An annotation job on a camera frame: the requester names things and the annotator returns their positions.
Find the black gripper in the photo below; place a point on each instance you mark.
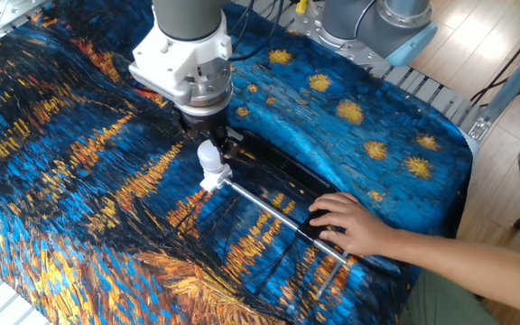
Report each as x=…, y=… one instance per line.
x=203, y=123

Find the metal corner bracket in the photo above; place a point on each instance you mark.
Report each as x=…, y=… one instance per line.
x=480, y=129

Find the person's right forearm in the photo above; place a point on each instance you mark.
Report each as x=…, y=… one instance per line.
x=467, y=268

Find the yellow plastic clip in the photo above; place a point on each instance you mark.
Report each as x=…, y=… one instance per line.
x=301, y=6

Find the green trousers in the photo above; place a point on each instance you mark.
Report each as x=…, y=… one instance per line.
x=440, y=302

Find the person's right hand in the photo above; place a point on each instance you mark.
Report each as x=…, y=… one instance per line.
x=359, y=228

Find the aluminium frame post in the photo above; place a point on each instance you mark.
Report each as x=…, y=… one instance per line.
x=513, y=77

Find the white bulb socket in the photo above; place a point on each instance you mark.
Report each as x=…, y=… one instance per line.
x=215, y=180

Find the white wrist sensor mount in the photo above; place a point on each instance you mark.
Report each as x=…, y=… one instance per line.
x=169, y=58

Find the white light bulb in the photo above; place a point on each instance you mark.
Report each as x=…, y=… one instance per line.
x=208, y=158

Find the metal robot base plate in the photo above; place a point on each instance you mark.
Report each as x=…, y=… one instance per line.
x=305, y=31

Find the metal lamp stand with socket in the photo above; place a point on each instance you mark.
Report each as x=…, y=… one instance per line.
x=310, y=228

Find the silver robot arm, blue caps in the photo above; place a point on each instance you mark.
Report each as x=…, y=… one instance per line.
x=377, y=27

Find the starry night painting tablecloth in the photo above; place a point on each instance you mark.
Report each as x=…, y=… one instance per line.
x=106, y=189

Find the perforated metal plate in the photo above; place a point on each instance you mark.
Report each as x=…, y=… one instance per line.
x=12, y=13

